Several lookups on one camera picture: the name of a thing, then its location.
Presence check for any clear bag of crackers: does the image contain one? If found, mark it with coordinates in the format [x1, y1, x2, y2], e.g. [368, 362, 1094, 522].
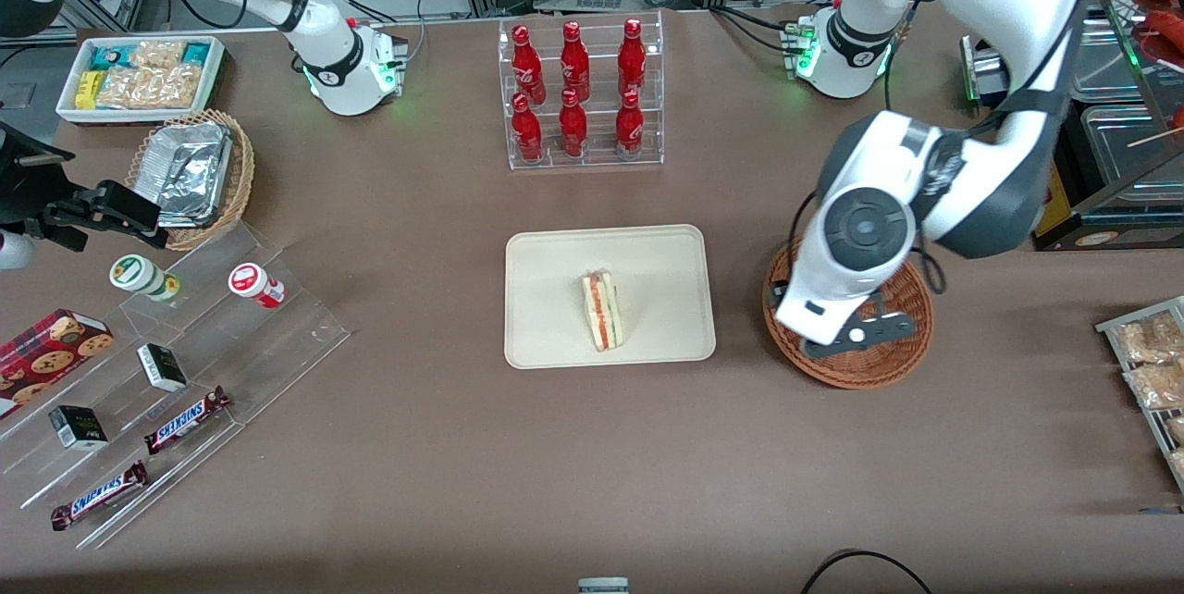
[1124, 361, 1184, 410]
[1110, 312, 1184, 365]

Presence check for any metal wire tray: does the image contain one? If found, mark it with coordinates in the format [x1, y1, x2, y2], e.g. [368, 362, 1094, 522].
[1096, 296, 1184, 493]

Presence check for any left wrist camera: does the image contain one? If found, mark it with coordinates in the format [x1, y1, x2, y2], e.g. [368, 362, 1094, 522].
[801, 314, 918, 358]

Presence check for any black hot dog roller machine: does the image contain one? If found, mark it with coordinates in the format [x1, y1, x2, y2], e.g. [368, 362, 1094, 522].
[994, 0, 1184, 253]

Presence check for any red lid cup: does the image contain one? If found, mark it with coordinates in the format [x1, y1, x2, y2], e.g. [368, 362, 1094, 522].
[228, 263, 287, 309]

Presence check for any clear acrylic stepped stand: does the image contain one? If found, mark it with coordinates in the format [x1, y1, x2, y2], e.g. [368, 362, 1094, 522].
[0, 222, 351, 551]

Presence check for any red cookie box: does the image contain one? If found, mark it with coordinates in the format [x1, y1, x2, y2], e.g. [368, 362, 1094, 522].
[0, 308, 116, 419]

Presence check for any red cola bottle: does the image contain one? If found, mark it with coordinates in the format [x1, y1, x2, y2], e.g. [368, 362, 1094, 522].
[618, 18, 648, 97]
[559, 89, 589, 158]
[560, 20, 591, 102]
[511, 24, 547, 105]
[511, 93, 544, 163]
[615, 90, 646, 160]

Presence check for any triangular sandwich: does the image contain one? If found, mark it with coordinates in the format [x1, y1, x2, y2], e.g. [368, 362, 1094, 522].
[581, 270, 625, 353]

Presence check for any large brown wicker basket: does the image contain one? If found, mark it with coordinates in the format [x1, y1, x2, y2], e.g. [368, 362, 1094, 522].
[762, 238, 934, 390]

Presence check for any small black box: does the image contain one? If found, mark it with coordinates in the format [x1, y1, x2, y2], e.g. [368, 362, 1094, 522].
[48, 405, 109, 451]
[137, 343, 189, 392]

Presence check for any small clear cracker bag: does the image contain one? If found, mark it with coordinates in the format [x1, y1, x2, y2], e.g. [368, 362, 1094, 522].
[129, 41, 187, 70]

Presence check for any snickers bar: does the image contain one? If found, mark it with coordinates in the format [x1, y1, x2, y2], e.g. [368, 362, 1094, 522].
[50, 461, 149, 531]
[143, 386, 231, 455]

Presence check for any green lid cup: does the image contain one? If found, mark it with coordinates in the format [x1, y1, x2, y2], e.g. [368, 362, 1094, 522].
[109, 254, 181, 303]

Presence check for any aluminium foil container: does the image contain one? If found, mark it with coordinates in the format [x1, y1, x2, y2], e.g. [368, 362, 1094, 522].
[139, 120, 234, 227]

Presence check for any cream plastic tray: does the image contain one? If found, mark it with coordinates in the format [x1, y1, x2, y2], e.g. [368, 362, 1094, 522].
[504, 224, 718, 370]

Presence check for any white snack tray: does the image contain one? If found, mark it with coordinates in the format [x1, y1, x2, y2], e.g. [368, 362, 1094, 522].
[55, 35, 228, 126]

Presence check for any clear acrylic bottle rack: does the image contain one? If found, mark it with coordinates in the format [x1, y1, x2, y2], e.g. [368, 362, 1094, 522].
[498, 11, 665, 171]

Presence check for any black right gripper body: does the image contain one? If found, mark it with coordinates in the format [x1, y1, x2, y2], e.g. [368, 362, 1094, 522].
[0, 118, 76, 229]

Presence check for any small tan wicker basket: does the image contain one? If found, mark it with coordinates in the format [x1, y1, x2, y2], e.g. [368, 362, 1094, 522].
[125, 108, 256, 253]

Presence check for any black cable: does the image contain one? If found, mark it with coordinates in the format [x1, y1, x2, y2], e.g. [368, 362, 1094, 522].
[800, 550, 935, 594]

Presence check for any large clear cracker bag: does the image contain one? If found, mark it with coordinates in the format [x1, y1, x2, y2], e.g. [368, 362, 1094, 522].
[95, 64, 204, 110]

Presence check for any grey box with green light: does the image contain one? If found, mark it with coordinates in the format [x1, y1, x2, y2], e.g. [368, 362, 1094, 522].
[960, 34, 1014, 106]

